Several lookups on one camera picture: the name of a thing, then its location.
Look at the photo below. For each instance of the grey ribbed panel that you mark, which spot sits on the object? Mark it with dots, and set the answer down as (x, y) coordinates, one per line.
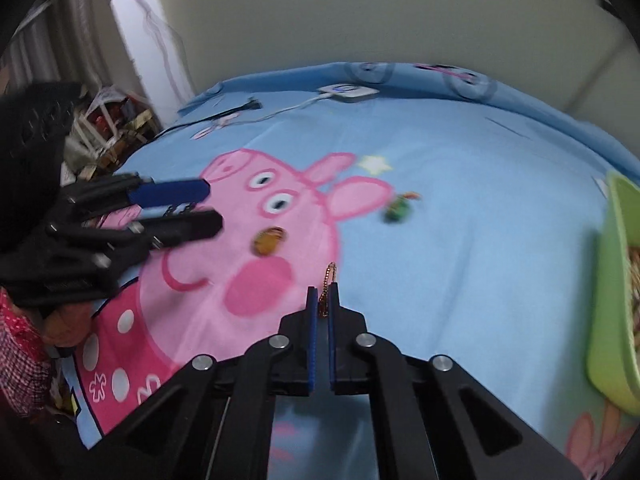
(75, 25)

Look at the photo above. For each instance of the green plastic tray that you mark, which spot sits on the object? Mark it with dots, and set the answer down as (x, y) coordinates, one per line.
(612, 310)

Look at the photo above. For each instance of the cluttered shelf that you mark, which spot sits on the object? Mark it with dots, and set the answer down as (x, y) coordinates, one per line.
(115, 125)

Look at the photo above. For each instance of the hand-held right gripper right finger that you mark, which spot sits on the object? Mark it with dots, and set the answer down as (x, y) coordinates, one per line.
(334, 340)

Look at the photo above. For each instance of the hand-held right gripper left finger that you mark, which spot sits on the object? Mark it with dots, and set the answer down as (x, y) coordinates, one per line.
(312, 340)

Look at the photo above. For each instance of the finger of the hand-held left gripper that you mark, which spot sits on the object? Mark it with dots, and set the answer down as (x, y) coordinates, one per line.
(190, 227)
(170, 192)

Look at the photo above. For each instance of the green pendant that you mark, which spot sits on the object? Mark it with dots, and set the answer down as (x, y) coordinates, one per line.
(400, 208)

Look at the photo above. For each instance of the amber pendant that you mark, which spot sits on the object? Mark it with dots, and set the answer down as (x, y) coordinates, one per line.
(270, 241)

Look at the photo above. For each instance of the cartoon pig printed blanket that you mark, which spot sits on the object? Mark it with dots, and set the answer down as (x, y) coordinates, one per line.
(450, 270)

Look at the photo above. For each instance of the white charger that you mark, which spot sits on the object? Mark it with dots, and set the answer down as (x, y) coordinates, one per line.
(348, 92)

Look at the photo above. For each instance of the person's left hand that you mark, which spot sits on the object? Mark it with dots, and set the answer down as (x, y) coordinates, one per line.
(67, 327)

